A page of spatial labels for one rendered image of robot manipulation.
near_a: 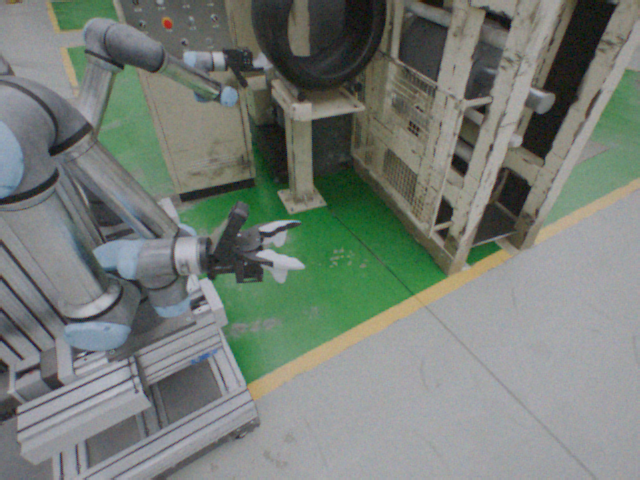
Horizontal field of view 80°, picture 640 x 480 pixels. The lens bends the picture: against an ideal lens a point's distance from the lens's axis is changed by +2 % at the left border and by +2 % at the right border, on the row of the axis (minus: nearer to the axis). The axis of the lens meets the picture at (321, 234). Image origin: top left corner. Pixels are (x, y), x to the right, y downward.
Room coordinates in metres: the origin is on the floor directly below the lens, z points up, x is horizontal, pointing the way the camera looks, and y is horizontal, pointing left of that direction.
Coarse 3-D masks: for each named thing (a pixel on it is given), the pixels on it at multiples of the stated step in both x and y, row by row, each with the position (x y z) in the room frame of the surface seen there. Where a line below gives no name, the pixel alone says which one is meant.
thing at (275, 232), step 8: (272, 224) 0.60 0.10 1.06; (280, 224) 0.60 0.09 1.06; (288, 224) 0.60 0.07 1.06; (296, 224) 0.61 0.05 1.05; (264, 232) 0.57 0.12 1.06; (272, 232) 0.57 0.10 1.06; (280, 232) 0.59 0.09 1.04; (264, 240) 0.57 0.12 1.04; (272, 240) 0.58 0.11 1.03; (280, 240) 0.60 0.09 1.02
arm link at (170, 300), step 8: (176, 280) 0.51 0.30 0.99; (184, 280) 0.54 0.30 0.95; (152, 288) 0.48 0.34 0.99; (160, 288) 0.48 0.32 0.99; (168, 288) 0.49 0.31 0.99; (176, 288) 0.50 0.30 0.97; (184, 288) 0.52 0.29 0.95; (152, 296) 0.48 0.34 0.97; (160, 296) 0.48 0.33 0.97; (168, 296) 0.49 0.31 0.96; (176, 296) 0.49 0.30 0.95; (184, 296) 0.51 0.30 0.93; (152, 304) 0.49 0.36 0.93; (160, 304) 0.48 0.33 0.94; (168, 304) 0.48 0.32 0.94; (176, 304) 0.49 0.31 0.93; (184, 304) 0.50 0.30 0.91; (160, 312) 0.48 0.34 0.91; (168, 312) 0.48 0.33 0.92; (176, 312) 0.49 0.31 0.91
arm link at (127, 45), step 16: (112, 32) 1.27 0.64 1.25; (128, 32) 1.28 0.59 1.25; (112, 48) 1.25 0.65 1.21; (128, 48) 1.25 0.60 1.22; (144, 48) 1.27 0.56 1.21; (160, 48) 1.31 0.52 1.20; (128, 64) 1.26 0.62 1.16; (144, 64) 1.26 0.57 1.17; (160, 64) 1.29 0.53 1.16; (176, 64) 1.35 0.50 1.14; (176, 80) 1.35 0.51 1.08; (192, 80) 1.38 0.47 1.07; (208, 80) 1.44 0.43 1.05; (208, 96) 1.45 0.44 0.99; (224, 96) 1.47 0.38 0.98
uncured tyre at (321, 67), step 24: (264, 0) 1.67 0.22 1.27; (288, 0) 1.64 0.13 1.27; (360, 0) 2.03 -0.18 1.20; (384, 0) 1.82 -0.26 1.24; (264, 24) 1.65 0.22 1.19; (360, 24) 2.02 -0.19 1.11; (384, 24) 1.83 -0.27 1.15; (264, 48) 1.69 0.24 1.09; (288, 48) 1.63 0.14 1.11; (336, 48) 2.01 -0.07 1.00; (360, 48) 1.94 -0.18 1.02; (288, 72) 1.65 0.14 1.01; (312, 72) 1.93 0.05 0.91; (336, 72) 1.90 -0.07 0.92; (360, 72) 1.78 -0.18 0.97
